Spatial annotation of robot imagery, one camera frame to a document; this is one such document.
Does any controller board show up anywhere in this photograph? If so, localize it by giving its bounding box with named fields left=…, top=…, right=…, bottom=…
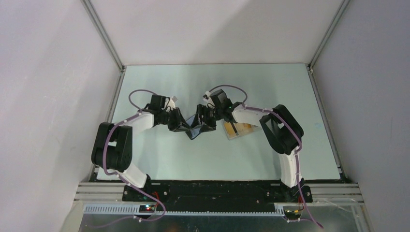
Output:
left=283, top=209, right=302, bottom=222
left=138, top=204, right=156, bottom=214

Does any left controller board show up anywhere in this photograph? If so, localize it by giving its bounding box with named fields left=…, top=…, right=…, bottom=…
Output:
left=138, top=204, right=156, bottom=214

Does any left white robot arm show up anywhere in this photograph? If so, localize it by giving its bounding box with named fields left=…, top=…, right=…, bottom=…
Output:
left=91, top=94, right=190, bottom=201

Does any clear plastic card tray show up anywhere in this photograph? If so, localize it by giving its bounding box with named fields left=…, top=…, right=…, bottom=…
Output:
left=222, top=121, right=261, bottom=140

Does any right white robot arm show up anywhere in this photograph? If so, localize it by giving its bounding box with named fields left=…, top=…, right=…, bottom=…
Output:
left=188, top=89, right=304, bottom=202

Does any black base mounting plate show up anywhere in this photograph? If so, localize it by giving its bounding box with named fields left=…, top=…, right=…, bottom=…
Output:
left=122, top=180, right=313, bottom=214

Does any aluminium frame post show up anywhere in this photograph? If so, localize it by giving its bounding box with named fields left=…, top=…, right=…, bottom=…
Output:
left=81, top=0, right=125, bottom=73
left=307, top=0, right=351, bottom=73

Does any left aluminium frame post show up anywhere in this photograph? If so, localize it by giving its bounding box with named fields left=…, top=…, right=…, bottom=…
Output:
left=81, top=0, right=125, bottom=73

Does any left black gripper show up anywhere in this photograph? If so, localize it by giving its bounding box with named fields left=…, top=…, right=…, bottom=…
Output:
left=160, top=107, right=190, bottom=132

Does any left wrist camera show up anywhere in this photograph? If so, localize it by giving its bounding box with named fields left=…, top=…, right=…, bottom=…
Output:
left=165, top=96, right=177, bottom=111

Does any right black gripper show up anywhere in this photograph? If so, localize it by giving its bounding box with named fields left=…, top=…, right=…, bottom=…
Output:
left=190, top=104, right=223, bottom=134

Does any orange VIP card in tray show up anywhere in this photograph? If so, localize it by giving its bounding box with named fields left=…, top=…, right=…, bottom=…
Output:
left=235, top=123, right=258, bottom=136

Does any black card holder wallet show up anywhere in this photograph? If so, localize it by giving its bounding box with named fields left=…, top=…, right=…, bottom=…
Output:
left=186, top=114, right=204, bottom=140

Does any orange credit card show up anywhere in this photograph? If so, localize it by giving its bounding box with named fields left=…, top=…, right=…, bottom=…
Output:
left=223, top=122, right=239, bottom=140

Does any right aluminium frame post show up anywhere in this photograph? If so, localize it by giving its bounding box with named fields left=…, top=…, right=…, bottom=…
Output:
left=307, top=0, right=351, bottom=73

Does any right controller board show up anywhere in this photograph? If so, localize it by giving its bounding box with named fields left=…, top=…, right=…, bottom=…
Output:
left=283, top=209, right=302, bottom=222

